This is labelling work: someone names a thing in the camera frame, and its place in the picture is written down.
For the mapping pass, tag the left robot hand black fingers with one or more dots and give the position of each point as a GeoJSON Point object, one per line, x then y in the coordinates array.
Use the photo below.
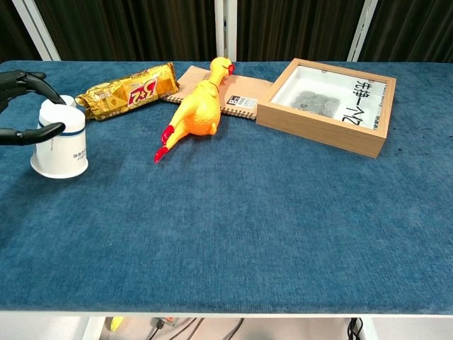
{"type": "Point", "coordinates": [14, 85]}

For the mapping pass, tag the white paper cup blue logo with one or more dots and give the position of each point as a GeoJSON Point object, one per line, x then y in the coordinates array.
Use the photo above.
{"type": "Point", "coordinates": [67, 152]}

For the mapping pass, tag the plain white paper cup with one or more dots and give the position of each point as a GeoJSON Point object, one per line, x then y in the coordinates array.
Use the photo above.
{"type": "Point", "coordinates": [69, 100]}

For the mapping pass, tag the gold biscuit packet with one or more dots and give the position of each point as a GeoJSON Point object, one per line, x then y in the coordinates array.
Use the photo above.
{"type": "Point", "coordinates": [141, 88]}

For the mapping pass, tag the dark pleated curtain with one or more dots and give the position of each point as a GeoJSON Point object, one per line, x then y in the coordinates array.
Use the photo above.
{"type": "Point", "coordinates": [134, 28]}

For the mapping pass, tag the yellow rubber chicken toy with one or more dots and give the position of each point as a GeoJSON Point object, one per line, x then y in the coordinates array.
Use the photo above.
{"type": "Point", "coordinates": [200, 110]}

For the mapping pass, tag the kraft spiral notebook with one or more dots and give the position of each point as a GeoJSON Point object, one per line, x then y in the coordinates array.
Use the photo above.
{"type": "Point", "coordinates": [244, 88]}

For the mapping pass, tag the white table leg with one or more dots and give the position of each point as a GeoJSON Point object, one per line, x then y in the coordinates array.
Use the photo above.
{"type": "Point", "coordinates": [369, 329]}
{"type": "Point", "coordinates": [93, 329]}

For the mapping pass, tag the blue velvet table cloth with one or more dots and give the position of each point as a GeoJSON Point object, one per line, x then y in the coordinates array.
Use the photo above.
{"type": "Point", "coordinates": [226, 230]}

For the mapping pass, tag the yellow object under table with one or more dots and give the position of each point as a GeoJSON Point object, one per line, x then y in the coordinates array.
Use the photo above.
{"type": "Point", "coordinates": [116, 323]}

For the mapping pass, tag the orange grey plug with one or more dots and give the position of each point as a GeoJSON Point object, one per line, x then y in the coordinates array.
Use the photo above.
{"type": "Point", "coordinates": [164, 321]}

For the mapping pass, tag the pile of grey coins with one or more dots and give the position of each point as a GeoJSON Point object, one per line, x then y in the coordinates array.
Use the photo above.
{"type": "Point", "coordinates": [316, 101]}

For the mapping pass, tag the white card black characters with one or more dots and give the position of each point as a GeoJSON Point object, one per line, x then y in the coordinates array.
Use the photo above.
{"type": "Point", "coordinates": [362, 102]}

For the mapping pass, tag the white slanted frame post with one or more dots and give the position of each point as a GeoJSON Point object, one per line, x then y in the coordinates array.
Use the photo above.
{"type": "Point", "coordinates": [362, 28]}
{"type": "Point", "coordinates": [37, 28]}

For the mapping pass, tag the white upright frame post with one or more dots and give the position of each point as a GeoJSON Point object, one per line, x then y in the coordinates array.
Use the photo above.
{"type": "Point", "coordinates": [225, 28]}

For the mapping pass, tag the wooden shadow box frame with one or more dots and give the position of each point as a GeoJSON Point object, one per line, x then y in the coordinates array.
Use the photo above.
{"type": "Point", "coordinates": [318, 129]}

